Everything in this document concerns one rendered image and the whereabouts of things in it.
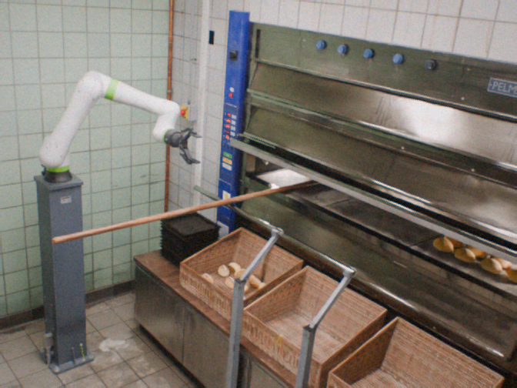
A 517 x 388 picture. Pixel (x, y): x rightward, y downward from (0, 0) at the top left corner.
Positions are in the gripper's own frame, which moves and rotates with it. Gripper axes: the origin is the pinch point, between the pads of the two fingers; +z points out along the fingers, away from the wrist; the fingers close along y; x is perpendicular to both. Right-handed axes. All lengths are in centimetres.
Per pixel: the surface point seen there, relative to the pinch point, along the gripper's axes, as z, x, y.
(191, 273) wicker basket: -10, -6, 78
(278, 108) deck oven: -2, -55, -17
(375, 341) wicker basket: 100, -36, 71
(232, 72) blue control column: -41, -52, -31
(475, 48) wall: 108, -55, -64
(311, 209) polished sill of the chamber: 32, -55, 32
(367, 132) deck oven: 62, -55, -19
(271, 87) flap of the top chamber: -8, -54, -28
